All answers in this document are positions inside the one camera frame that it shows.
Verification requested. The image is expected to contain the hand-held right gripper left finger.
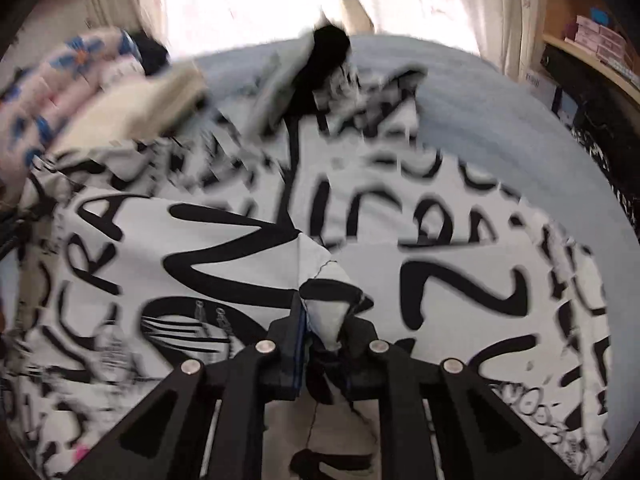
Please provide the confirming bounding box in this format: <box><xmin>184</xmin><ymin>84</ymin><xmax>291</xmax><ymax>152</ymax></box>
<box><xmin>65</xmin><ymin>305</ymin><xmax>307</xmax><ymax>480</ymax></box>

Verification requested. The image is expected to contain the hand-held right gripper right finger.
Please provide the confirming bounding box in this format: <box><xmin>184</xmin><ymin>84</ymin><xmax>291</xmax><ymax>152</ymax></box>
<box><xmin>344</xmin><ymin>316</ymin><xmax>581</xmax><ymax>480</ymax></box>

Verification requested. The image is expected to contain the black and white printed jacket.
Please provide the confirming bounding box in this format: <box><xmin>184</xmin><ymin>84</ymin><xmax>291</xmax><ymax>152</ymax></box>
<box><xmin>0</xmin><ymin>25</ymin><xmax>613</xmax><ymax>480</ymax></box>

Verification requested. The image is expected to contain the black clothes pile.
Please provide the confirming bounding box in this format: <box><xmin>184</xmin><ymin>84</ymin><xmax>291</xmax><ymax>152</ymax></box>
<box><xmin>135</xmin><ymin>35</ymin><xmax>171</xmax><ymax>73</ymax></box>

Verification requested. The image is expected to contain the blue bed sheet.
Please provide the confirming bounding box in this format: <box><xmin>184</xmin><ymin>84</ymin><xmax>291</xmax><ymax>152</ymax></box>
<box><xmin>192</xmin><ymin>35</ymin><xmax>636</xmax><ymax>461</ymax></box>

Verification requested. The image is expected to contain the cream folded cloth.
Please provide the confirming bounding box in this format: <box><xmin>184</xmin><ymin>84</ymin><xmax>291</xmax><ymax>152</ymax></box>
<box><xmin>65</xmin><ymin>62</ymin><xmax>211</xmax><ymax>148</ymax></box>

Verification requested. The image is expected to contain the black white speckled cloth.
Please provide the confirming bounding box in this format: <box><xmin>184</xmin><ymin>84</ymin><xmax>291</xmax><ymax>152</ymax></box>
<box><xmin>575</xmin><ymin>125</ymin><xmax>640</xmax><ymax>221</ymax></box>

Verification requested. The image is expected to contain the white cardboard box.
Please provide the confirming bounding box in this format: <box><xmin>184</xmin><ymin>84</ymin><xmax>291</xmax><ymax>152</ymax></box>
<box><xmin>522</xmin><ymin>71</ymin><xmax>556</xmax><ymax>106</ymax></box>

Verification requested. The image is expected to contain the pink floral quilt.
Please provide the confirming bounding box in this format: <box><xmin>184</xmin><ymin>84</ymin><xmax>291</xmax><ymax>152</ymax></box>
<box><xmin>0</xmin><ymin>27</ymin><xmax>146</xmax><ymax>206</ymax></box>

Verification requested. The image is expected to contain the white patterned curtain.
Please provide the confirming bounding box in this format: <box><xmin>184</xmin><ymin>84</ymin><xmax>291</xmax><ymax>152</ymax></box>
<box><xmin>135</xmin><ymin>0</ymin><xmax>361</xmax><ymax>56</ymax></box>
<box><xmin>350</xmin><ymin>0</ymin><xmax>546</xmax><ymax>81</ymax></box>

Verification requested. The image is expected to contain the pink drawer organizer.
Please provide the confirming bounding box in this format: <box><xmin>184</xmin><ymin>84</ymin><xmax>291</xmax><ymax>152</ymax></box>
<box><xmin>565</xmin><ymin>15</ymin><xmax>631</xmax><ymax>61</ymax></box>

